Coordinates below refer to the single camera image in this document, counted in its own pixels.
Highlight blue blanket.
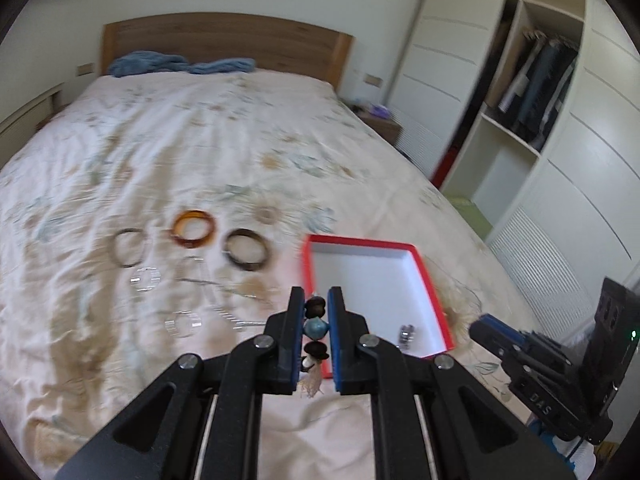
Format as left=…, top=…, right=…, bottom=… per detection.
left=107, top=51, right=257, bottom=78

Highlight clear crystal bracelet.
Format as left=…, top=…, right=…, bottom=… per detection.
left=165, top=311, right=202, bottom=337
left=129, top=266, right=162, bottom=292

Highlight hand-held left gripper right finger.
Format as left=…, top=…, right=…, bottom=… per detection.
left=327, top=286, right=577, bottom=480

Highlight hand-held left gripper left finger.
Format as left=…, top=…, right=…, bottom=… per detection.
left=54, top=286, right=307, bottom=480

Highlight green mat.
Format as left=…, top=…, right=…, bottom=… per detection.
left=442, top=192, right=496, bottom=241

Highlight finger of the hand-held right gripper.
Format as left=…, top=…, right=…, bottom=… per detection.
left=469, top=321, right=527, bottom=362
left=480, top=313, right=532, bottom=341

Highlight red jewelry box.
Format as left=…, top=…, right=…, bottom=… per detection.
left=301, top=234, right=456, bottom=380

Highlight amber bangle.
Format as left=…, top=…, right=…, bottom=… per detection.
left=171, top=210, right=218, bottom=250

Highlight dark beaded bracelet with tassel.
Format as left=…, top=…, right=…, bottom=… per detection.
left=299, top=296, right=332, bottom=397

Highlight thin dark brown bangle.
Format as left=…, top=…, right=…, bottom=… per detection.
left=111, top=228, right=150, bottom=268

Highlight wide dark brown bangle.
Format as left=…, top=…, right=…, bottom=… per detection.
left=223, top=228, right=271, bottom=271

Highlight hanging dark clothes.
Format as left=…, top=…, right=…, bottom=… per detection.
left=497, top=27, right=581, bottom=151

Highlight low white shelf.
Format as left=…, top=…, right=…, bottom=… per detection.
left=0, top=82, right=66, bottom=161

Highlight wooden nightstand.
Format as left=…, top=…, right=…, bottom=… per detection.
left=350, top=102, right=403, bottom=148

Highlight white wardrobe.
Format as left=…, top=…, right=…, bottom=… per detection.
left=387, top=0, right=640, bottom=343

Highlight silver chain necklace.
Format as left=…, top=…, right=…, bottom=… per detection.
left=175, top=272, right=278, bottom=332

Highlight wooden headboard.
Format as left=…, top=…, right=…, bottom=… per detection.
left=101, top=12, right=354, bottom=96

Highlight bed with floral sheet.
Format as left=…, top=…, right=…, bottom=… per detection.
left=0, top=71, right=551, bottom=480

